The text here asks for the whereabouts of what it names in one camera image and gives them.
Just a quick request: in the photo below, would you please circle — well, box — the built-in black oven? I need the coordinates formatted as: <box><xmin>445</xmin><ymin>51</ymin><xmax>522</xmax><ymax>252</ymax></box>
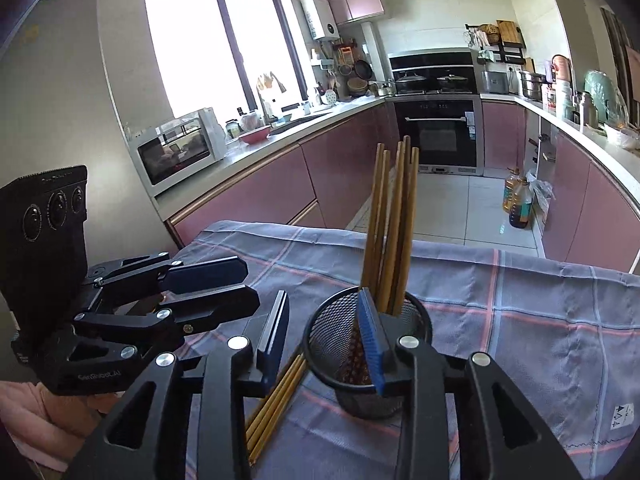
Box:
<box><xmin>388</xmin><ymin>48</ymin><xmax>484</xmax><ymax>176</ymax></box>

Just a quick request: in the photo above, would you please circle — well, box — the pink bowl on counter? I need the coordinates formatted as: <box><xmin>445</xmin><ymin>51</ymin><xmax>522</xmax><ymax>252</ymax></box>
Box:
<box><xmin>239</xmin><ymin>126</ymin><xmax>271</xmax><ymax>145</ymax></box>

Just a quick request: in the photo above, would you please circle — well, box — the steel stock pot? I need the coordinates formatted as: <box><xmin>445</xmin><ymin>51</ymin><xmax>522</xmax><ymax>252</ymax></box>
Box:
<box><xmin>518</xmin><ymin>70</ymin><xmax>547</xmax><ymax>102</ymax></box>

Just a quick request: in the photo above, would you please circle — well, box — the cooking oil bottle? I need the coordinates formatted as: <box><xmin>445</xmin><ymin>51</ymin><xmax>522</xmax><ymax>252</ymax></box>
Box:
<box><xmin>502</xmin><ymin>168</ymin><xmax>533</xmax><ymax>229</ymax></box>

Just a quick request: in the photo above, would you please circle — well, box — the person left hand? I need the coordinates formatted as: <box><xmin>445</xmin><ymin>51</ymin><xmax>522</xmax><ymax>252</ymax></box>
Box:
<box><xmin>65</xmin><ymin>391</ymin><xmax>124</xmax><ymax>415</ymax></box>

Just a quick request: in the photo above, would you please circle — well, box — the blue plaid tablecloth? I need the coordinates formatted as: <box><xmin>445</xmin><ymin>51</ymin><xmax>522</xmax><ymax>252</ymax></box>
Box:
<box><xmin>178</xmin><ymin>221</ymin><xmax>639</xmax><ymax>479</ymax></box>

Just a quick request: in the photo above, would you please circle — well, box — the black mesh utensil holder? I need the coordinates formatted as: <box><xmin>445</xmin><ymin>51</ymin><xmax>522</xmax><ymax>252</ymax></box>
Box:
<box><xmin>303</xmin><ymin>287</ymin><xmax>448</xmax><ymax>439</ymax></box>

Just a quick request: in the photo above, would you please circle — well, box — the white water heater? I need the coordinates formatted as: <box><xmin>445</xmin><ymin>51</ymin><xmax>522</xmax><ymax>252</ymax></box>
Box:
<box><xmin>300</xmin><ymin>0</ymin><xmax>340</xmax><ymax>41</ymax></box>

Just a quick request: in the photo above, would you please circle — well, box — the black wok on stove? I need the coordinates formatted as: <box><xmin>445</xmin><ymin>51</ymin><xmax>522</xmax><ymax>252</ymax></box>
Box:
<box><xmin>395</xmin><ymin>74</ymin><xmax>427</xmax><ymax>94</ymax></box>

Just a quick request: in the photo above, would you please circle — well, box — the gold chopstick red end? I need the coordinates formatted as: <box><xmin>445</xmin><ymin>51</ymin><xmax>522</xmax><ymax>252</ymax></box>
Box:
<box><xmin>360</xmin><ymin>143</ymin><xmax>385</xmax><ymax>288</ymax></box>

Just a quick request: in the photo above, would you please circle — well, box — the black wall rack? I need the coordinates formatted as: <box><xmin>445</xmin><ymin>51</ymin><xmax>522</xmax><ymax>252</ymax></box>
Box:
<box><xmin>465</xmin><ymin>20</ymin><xmax>526</xmax><ymax>66</ymax></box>

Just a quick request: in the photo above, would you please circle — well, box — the white microwave oven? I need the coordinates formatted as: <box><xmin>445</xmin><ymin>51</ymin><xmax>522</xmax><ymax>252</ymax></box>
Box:
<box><xmin>127</xmin><ymin>107</ymin><xmax>227</xmax><ymax>197</ymax></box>

